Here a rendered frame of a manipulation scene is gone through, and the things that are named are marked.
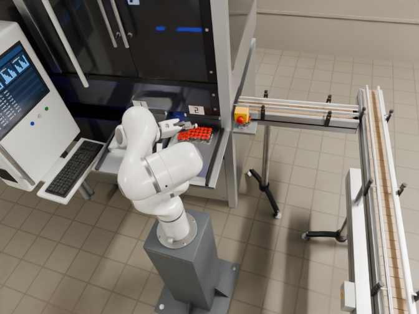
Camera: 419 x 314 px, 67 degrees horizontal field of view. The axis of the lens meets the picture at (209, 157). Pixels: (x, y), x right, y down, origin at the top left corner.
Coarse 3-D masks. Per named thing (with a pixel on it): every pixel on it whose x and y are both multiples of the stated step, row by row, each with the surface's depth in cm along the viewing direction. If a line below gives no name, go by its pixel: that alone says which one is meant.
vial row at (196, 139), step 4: (184, 136) 179; (188, 136) 178; (192, 136) 178; (196, 136) 178; (200, 136) 177; (204, 136) 177; (192, 140) 180; (196, 140) 179; (200, 140) 178; (204, 140) 177; (208, 140) 177; (208, 144) 179
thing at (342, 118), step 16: (240, 96) 190; (256, 112) 185; (272, 112) 184; (288, 112) 183; (304, 112) 182; (320, 112) 176; (336, 112) 174; (352, 112) 178; (304, 128) 185; (320, 128) 182; (336, 128) 179; (352, 128) 176
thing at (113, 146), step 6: (156, 114) 199; (162, 114) 199; (168, 114) 195; (156, 120) 196; (162, 120) 195; (114, 138) 186; (114, 144) 186; (156, 144) 182; (114, 150) 181; (120, 150) 180
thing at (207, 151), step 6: (174, 138) 185; (216, 138) 177; (168, 144) 178; (174, 144) 182; (198, 144) 180; (204, 144) 180; (210, 144) 179; (204, 150) 177; (210, 150) 176; (204, 156) 174; (210, 156) 174; (204, 162) 171; (210, 162) 168; (204, 168) 169; (198, 174) 166; (204, 174) 166; (198, 180) 164; (204, 180) 163
